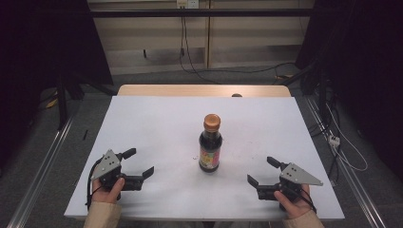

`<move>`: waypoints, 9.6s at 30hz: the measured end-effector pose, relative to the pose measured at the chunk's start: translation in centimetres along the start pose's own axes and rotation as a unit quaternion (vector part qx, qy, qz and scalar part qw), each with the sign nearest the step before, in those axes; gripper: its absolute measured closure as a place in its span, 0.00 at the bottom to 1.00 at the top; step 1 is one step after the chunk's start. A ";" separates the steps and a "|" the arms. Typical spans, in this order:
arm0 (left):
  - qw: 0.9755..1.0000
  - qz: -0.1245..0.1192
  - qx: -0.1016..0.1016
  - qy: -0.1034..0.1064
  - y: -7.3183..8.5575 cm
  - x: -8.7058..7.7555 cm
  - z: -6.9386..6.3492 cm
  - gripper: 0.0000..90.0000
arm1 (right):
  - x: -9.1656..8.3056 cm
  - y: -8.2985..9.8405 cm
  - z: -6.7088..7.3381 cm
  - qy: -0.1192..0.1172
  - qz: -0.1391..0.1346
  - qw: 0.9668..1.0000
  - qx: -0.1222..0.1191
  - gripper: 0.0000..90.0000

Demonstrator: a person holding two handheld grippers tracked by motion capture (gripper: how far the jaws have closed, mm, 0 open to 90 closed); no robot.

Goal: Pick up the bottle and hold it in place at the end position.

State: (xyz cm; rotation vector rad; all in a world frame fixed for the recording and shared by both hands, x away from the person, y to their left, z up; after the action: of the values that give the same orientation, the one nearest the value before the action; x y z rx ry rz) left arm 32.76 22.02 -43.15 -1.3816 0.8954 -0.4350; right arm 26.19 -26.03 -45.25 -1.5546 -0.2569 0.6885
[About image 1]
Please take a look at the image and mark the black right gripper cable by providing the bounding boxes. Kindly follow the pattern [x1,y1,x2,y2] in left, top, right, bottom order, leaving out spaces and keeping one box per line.
[293,186,317,214]

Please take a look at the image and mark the white wall socket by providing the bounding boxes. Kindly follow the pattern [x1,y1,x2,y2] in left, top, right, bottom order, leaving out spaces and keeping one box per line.
[176,0,201,10]

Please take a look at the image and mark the white board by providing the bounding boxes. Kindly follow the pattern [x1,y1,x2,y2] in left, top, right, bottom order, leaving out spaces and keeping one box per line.
[64,95,346,221]

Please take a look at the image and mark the black metal stand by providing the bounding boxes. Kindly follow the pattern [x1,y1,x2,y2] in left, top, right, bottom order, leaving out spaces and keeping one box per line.
[55,71,119,131]
[278,59,332,129]

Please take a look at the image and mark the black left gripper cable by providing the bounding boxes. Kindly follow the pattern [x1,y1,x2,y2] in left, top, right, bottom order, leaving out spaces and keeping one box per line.
[86,157,106,211]

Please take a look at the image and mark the person's right hand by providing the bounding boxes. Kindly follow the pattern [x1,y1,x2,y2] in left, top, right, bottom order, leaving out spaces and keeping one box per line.
[274,184,314,220]

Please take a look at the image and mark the white floor cable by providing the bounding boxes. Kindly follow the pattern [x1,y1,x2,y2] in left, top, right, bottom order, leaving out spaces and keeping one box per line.
[325,103,369,173]

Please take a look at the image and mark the black horizontal bar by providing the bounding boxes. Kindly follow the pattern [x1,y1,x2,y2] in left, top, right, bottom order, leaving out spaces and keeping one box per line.
[89,8,316,18]

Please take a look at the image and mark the dark sauce bottle orange cap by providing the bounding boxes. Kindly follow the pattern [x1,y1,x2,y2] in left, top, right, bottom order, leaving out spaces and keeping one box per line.
[198,113,223,174]

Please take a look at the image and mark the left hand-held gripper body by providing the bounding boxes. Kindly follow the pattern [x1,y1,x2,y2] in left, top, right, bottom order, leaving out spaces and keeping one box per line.
[90,148,144,201]

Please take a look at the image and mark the black curtain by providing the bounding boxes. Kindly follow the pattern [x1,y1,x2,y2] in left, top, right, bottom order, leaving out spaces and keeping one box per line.
[0,0,114,170]
[295,0,403,182]

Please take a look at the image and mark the light wooden table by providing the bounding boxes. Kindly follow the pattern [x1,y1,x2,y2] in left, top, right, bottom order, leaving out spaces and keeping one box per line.
[117,84,292,98]

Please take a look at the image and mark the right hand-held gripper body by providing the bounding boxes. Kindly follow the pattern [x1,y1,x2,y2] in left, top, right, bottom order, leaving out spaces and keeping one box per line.
[257,161,324,212]

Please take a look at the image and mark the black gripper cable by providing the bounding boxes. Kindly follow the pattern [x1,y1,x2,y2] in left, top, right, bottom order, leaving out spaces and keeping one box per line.
[293,186,317,214]
[86,157,106,211]

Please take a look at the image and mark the black hanging cables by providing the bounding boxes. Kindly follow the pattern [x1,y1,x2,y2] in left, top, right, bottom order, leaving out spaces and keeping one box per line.
[178,15,297,86]

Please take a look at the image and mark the person's left hand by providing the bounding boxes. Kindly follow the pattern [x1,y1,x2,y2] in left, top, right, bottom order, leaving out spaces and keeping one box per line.
[91,177,125,204]

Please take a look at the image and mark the metal floor rail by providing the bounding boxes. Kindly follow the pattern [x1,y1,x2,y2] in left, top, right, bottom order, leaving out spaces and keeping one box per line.
[303,95,387,228]
[7,115,76,228]

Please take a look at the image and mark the yellow floor item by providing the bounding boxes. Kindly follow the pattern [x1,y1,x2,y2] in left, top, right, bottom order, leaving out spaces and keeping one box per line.
[45,90,60,109]

